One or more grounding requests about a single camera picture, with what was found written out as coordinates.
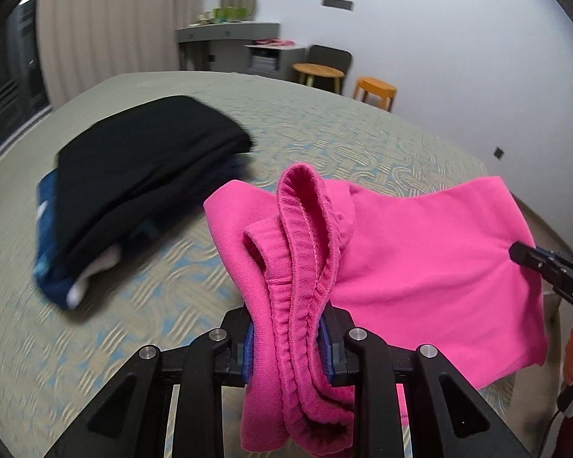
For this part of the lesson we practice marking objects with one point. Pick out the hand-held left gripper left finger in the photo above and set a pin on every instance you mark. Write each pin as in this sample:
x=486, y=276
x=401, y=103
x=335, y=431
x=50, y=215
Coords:
x=248, y=358

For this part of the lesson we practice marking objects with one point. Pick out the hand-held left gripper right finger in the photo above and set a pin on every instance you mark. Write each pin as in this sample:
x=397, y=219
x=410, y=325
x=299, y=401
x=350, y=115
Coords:
x=325, y=350

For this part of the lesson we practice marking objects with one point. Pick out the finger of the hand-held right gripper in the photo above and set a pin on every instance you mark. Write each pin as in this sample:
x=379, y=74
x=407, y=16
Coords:
x=530, y=256

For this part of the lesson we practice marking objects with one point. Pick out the pink pants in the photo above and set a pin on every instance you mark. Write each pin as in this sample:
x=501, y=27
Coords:
x=410, y=248

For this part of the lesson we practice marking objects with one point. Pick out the black folded garment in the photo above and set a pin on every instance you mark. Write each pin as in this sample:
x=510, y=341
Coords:
x=148, y=162

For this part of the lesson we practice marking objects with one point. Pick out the orange wooden stool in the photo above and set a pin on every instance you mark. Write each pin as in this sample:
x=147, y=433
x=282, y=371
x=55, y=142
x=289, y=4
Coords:
x=375, y=88

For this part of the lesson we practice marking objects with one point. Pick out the bed with patterned bedspread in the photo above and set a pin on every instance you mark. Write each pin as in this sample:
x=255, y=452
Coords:
x=315, y=119

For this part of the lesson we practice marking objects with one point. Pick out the round light wooden stool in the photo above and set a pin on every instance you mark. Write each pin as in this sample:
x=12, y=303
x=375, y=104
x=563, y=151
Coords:
x=317, y=70

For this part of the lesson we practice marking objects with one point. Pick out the dark grey chair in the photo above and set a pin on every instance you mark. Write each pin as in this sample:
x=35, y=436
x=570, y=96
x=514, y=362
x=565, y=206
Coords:
x=329, y=55

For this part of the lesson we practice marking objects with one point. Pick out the pink cloth on shelf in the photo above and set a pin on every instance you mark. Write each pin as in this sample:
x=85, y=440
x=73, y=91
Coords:
x=274, y=43

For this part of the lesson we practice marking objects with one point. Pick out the grey dressing table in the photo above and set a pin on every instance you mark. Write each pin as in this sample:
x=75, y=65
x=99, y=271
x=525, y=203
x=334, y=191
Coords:
x=229, y=45

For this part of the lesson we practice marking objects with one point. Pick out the group of green bottles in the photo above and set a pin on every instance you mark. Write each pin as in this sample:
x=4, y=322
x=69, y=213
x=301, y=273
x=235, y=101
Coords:
x=229, y=13

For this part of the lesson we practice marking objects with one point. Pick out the wide beige curtain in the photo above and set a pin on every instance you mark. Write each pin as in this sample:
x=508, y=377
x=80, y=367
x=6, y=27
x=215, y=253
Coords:
x=114, y=24

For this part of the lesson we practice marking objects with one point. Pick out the dark window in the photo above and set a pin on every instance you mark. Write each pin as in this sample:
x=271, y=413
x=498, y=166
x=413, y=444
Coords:
x=14, y=76

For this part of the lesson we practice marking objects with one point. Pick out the black wall socket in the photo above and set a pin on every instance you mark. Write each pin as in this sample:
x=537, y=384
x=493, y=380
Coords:
x=499, y=152

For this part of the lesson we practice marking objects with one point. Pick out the dark wall switch plate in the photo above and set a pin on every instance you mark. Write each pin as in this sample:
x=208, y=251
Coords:
x=337, y=3

